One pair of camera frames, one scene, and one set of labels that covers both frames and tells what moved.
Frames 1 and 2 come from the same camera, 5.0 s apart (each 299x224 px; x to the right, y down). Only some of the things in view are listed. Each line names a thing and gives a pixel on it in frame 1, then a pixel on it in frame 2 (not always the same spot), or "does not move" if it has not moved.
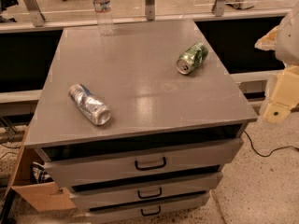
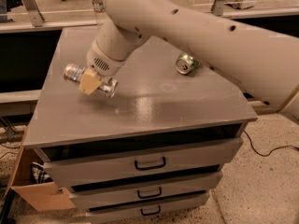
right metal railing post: x=219 y=5 does not move
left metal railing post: x=32 y=5 does not move
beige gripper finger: x=285 y=96 → x=103 y=63
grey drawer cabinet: x=170 y=133 does not move
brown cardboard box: x=44 y=196 does not move
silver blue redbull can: x=98 y=112 → x=75 y=73
